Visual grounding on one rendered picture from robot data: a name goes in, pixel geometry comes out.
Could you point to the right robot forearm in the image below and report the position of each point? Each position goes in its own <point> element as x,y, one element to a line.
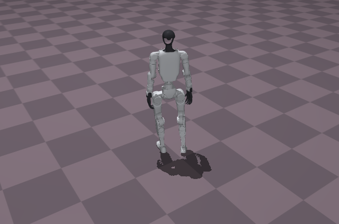
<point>188,82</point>

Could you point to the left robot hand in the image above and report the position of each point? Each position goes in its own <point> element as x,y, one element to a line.
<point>149,101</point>

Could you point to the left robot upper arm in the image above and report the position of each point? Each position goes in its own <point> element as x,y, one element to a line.
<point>152,63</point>

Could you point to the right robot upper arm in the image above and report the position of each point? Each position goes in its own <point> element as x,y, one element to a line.
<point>185,63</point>

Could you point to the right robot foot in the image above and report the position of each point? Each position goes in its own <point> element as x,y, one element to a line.
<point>183,149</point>

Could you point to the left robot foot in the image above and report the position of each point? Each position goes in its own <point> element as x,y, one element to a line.
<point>162,149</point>

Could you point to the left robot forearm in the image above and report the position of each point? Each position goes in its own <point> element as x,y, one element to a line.
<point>150,84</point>

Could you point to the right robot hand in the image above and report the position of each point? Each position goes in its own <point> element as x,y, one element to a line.
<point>188,96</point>

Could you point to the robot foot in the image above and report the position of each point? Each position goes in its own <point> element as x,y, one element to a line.
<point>162,149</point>
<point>183,149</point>

